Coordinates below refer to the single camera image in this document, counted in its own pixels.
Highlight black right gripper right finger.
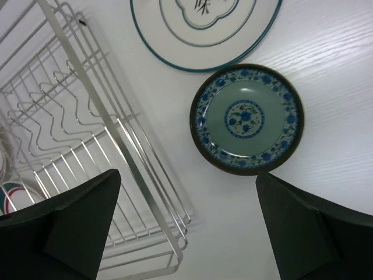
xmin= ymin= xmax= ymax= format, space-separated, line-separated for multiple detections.
xmin=256 ymin=173 xmax=372 ymax=279

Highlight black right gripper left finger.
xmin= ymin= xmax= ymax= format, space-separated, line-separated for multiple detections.
xmin=1 ymin=169 xmax=121 ymax=279

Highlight green red striped plate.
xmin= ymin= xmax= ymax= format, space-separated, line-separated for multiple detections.
xmin=1 ymin=181 xmax=31 ymax=215

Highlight blue floral plate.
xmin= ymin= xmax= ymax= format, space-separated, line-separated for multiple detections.
xmin=189 ymin=64 xmax=305 ymax=176

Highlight white plate teal rim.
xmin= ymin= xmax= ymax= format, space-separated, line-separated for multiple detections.
xmin=130 ymin=0 xmax=282 ymax=73

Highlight wire dish rack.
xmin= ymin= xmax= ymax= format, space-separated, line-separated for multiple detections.
xmin=1 ymin=1 xmax=191 ymax=279

